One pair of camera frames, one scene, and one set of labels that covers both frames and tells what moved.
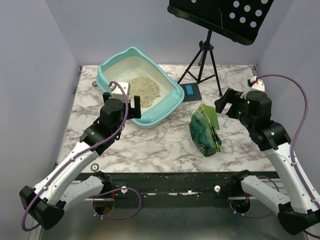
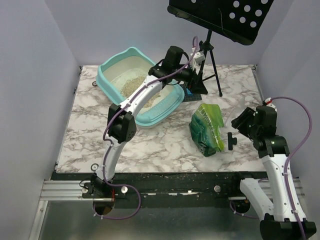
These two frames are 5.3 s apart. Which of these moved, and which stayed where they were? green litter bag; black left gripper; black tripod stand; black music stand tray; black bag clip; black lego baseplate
Moved: black left gripper; black bag clip
Stayed: black lego baseplate; black music stand tray; black tripod stand; green litter bag
